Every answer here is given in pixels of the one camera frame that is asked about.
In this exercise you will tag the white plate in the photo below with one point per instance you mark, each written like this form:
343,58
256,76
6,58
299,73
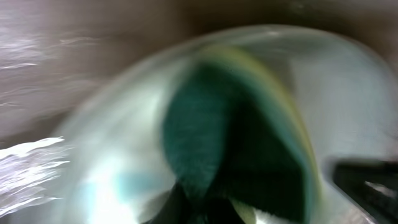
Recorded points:
95,189

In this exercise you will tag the green sponge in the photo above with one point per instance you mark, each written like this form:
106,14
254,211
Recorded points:
232,131

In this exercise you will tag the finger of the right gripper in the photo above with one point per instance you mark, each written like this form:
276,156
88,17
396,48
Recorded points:
371,185

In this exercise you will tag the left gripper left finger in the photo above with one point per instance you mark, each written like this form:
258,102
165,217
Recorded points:
153,206

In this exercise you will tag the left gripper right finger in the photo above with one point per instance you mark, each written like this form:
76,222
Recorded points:
245,212

